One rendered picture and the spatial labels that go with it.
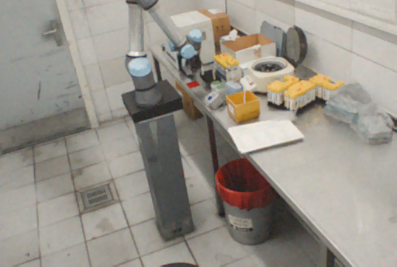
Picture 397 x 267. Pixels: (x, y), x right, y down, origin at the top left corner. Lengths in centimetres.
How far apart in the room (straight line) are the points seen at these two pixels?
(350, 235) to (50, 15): 307
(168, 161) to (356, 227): 125
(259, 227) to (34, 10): 253
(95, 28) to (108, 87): 59
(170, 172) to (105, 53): 186
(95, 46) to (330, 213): 294
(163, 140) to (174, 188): 34
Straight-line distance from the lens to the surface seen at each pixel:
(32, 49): 396
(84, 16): 398
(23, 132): 425
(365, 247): 151
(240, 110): 213
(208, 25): 284
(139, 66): 226
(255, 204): 245
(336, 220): 159
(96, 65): 411
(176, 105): 234
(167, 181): 255
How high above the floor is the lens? 196
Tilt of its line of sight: 29 degrees down
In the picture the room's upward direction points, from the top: 8 degrees counter-clockwise
